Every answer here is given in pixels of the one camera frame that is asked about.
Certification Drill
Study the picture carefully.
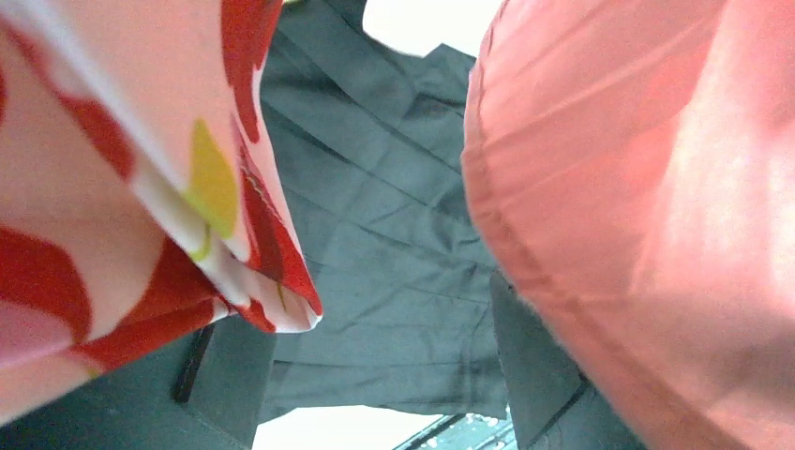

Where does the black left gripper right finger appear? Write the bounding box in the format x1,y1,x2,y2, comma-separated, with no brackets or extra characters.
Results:
489,271,645,450

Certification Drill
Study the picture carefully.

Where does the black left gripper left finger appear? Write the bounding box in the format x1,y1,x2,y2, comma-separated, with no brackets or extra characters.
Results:
1,316,277,450

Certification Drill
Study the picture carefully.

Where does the red poppy print garment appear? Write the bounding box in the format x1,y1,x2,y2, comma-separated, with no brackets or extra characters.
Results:
1,1,323,423

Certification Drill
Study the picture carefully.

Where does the pink pleated skirt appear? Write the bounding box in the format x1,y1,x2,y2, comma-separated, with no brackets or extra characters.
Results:
461,1,794,449

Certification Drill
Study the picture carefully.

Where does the black garment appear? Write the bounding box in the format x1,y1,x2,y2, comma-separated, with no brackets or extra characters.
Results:
261,1,507,421

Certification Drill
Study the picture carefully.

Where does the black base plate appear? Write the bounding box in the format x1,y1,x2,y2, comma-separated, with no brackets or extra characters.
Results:
395,413,518,450

